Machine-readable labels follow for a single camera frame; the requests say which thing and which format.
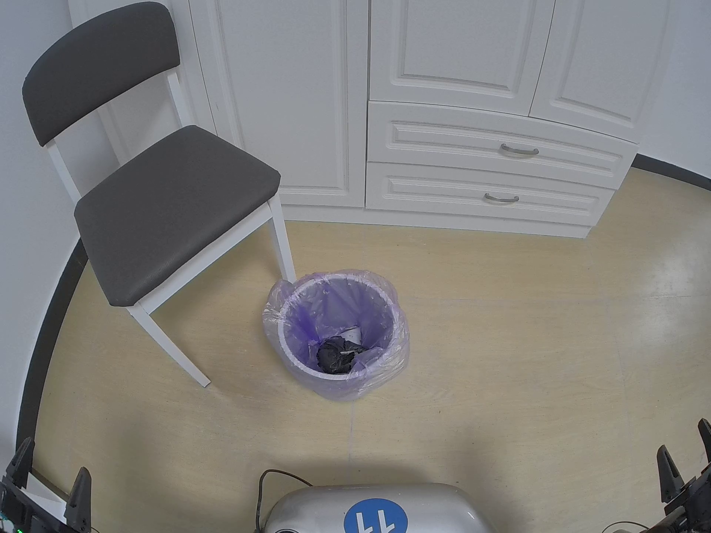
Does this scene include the white trash bin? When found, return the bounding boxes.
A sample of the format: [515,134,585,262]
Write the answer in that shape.
[276,275,402,395]

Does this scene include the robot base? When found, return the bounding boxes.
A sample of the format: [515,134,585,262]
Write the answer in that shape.
[267,482,495,533]

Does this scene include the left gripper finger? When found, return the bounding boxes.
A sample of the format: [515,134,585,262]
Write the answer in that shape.
[64,467,92,533]
[4,437,36,490]

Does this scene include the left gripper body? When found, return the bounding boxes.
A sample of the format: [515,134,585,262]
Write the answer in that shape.
[0,472,76,533]

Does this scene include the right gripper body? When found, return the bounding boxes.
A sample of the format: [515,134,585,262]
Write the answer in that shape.
[664,460,711,529]

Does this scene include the purple plastic bag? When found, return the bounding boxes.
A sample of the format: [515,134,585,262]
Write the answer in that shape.
[262,268,411,404]

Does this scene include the white chair grey cushions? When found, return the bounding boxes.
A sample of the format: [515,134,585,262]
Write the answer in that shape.
[21,1,297,388]

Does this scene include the black plastic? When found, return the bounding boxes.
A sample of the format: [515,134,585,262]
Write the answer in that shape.
[317,337,368,376]

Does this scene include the white wardrobe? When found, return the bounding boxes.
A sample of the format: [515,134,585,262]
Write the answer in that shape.
[63,0,681,239]

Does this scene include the black cable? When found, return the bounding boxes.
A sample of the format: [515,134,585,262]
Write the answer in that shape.
[254,469,314,530]

